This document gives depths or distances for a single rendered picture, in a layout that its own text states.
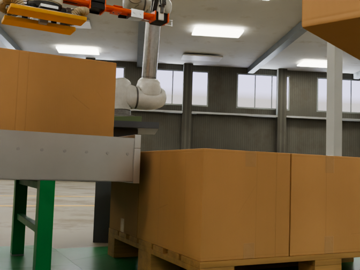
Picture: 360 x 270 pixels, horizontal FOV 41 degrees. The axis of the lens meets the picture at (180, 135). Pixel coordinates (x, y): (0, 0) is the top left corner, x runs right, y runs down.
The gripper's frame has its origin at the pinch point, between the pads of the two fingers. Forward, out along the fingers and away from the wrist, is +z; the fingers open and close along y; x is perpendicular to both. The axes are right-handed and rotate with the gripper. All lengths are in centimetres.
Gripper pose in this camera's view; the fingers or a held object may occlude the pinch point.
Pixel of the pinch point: (157, 17)
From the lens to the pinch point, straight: 262.6
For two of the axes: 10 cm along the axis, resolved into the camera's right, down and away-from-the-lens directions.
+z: -0.3, 10.0, -0.8
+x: 8.9, 0.6, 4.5
